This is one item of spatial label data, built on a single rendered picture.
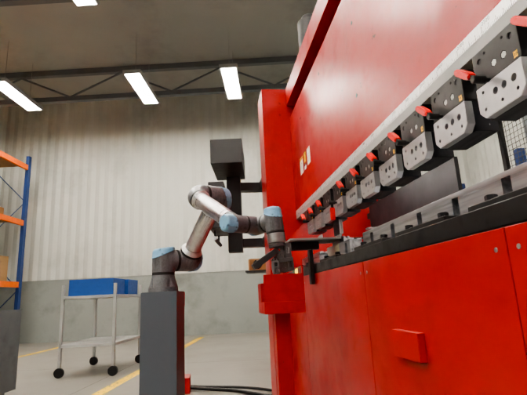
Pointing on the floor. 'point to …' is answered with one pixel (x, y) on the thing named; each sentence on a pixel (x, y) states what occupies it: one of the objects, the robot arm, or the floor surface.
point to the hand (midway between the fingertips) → (278, 294)
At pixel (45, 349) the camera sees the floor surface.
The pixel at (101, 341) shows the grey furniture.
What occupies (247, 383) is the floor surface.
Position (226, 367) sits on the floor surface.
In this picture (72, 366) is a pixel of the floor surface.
